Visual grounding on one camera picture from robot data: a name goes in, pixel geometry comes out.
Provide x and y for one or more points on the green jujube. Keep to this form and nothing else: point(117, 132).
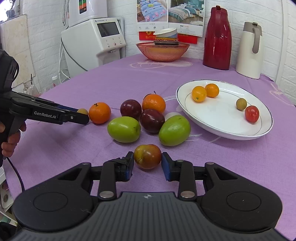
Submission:
point(124, 129)
point(174, 131)

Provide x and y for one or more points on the dark red plum front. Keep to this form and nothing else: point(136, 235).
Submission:
point(152, 120)

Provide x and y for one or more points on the orange tangerine with stem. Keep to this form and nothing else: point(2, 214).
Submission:
point(154, 101)

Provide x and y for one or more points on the dark red plum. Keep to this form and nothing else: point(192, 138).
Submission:
point(131, 108)
point(152, 120)

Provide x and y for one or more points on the red tomato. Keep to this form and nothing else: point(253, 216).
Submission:
point(252, 114)

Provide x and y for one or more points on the dark red plum back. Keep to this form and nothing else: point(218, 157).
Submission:
point(131, 108)

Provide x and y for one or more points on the white porcelain plate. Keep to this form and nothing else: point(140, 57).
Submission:
point(220, 116)

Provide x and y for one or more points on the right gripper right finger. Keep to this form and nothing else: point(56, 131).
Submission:
point(227, 199)

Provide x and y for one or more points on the white wall water heater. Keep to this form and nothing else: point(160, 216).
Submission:
point(84, 10)

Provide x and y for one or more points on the orange kumquat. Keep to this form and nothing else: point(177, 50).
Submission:
point(212, 90)

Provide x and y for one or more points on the red-green tomato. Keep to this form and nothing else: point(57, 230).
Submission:
point(147, 156)

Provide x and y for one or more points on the red thermos jug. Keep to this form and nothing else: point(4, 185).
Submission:
point(218, 40)

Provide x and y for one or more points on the bedding wall calendar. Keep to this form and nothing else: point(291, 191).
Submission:
point(187, 16)

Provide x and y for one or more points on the white water dispenser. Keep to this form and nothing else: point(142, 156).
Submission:
point(93, 43)

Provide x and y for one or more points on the yellow-orange kumquat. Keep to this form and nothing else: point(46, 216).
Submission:
point(199, 94)

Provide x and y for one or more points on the cream thermos jug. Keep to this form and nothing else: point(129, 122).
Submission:
point(251, 51)

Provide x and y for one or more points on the purple tablecloth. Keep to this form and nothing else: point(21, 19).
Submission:
point(47, 149)

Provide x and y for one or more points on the small brown longan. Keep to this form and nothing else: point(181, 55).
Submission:
point(82, 111)

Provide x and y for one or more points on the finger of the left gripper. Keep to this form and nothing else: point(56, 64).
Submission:
point(73, 117)
point(48, 102)

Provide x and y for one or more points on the orange glass bowl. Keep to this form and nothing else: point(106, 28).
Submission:
point(164, 52)

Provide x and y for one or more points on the person's left hand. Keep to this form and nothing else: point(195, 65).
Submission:
point(9, 146)

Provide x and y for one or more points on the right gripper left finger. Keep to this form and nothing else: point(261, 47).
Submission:
point(68, 199)

